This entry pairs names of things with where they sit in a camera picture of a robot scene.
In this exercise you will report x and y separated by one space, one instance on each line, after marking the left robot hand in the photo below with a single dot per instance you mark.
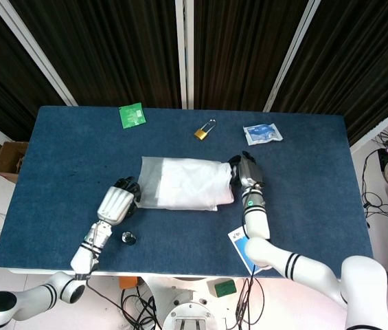
114 204

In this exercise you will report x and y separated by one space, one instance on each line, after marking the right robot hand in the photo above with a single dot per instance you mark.
248 172

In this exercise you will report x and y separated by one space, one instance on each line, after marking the translucent plastic bag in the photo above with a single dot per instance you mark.
147 178

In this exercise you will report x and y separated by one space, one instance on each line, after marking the white garment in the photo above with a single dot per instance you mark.
193 185

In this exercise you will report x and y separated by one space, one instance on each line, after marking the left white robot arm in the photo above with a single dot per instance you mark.
87 254

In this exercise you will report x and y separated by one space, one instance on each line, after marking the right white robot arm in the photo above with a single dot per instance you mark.
259 220

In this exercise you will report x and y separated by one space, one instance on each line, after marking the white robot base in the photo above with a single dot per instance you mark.
186 309

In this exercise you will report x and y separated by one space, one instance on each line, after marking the small round metal object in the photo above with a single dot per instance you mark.
129 238

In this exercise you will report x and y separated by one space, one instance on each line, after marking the blue and white packet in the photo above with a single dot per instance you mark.
262 134

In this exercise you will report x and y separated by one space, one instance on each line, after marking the brass padlock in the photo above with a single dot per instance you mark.
200 134

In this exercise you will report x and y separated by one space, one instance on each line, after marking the blue carpet table mat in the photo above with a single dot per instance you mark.
70 154

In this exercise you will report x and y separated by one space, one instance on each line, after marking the blue picture postcard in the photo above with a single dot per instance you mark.
240 245

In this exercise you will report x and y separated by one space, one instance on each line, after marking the orange box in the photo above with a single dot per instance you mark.
128 282

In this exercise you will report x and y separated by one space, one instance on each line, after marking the green foil packet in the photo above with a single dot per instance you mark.
132 116

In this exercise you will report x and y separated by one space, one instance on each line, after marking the open cardboard box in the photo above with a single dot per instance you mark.
8 158

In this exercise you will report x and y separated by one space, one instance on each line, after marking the green block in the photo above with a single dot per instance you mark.
225 288

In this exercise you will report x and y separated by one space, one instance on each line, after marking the dark pleated curtain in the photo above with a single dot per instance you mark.
358 58
241 51
111 51
1 68

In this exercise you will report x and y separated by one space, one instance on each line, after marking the white slanted frame post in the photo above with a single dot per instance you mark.
291 55
32 48

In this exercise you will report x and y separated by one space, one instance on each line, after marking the white upright frame post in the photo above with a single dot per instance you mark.
189 51
180 51

